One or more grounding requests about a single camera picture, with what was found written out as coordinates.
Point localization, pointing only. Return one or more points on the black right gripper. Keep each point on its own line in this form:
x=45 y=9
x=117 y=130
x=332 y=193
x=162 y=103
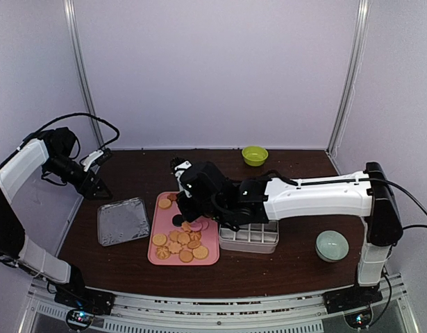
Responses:
x=188 y=214

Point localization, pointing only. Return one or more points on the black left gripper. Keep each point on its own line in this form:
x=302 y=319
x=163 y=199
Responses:
x=87 y=190

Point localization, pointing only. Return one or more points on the brown flower cookie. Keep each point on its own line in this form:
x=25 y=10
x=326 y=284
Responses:
x=172 y=196

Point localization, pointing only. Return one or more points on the clear plastic box lid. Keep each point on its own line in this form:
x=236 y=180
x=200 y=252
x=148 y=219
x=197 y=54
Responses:
x=122 y=221

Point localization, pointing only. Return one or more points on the lilac divided storage box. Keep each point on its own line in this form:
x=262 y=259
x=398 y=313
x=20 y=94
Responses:
x=251 y=238

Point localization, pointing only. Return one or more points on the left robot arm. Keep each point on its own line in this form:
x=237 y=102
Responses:
x=49 y=151

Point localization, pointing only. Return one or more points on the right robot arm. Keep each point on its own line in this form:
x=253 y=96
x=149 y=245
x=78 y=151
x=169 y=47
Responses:
x=206 y=191

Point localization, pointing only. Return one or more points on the pink sandwich cookie lower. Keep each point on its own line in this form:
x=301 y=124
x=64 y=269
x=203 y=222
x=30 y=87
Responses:
x=197 y=226

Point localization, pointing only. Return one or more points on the pink sandwich cookie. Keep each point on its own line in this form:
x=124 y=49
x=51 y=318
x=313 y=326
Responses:
x=197 y=226
x=205 y=225

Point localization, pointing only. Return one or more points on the black sandwich cookie middle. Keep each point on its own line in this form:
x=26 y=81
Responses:
x=178 y=220

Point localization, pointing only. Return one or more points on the pink sandwich cookie upper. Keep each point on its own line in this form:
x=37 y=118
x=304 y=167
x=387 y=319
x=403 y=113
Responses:
x=205 y=225

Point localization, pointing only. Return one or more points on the round dotted biscuit far corner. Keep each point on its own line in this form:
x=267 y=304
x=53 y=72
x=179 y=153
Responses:
x=164 y=204

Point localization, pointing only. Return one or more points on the pink plastic tray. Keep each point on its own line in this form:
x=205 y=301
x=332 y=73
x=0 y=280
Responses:
x=181 y=244

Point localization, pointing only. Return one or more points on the round dotted biscuit right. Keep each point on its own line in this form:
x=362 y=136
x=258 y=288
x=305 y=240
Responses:
x=200 y=252

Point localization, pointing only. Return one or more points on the round dotted biscuit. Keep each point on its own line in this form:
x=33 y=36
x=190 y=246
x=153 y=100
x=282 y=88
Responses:
x=200 y=252
x=159 y=239

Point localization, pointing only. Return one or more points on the round dotted biscuit near left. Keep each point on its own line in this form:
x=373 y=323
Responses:
x=159 y=239

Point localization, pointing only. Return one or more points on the plain round biscuit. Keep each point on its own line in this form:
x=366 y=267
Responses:
x=186 y=256

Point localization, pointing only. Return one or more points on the swirl butter cookie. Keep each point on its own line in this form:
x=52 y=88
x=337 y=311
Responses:
x=162 y=252

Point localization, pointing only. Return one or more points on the green plastic bowl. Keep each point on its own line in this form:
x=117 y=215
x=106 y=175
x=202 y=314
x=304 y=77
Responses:
x=254 y=156

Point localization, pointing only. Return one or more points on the pale celadon ceramic bowl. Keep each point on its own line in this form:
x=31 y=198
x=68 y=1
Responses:
x=331 y=246

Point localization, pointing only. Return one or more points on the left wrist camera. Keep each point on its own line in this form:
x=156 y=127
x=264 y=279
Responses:
x=97 y=157

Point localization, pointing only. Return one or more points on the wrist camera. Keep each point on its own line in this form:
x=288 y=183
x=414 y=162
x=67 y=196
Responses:
x=178 y=167
x=97 y=157

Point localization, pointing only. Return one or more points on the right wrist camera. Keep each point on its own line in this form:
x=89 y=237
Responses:
x=178 y=167

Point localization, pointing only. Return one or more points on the left aluminium corner post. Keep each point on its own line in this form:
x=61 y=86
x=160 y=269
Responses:
x=70 y=16

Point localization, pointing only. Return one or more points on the aluminium corner post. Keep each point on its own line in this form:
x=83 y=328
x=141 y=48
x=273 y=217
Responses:
x=70 y=16
x=348 y=91

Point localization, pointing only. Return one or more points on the right aluminium corner post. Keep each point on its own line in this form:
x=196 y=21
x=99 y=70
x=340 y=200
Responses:
x=348 y=91

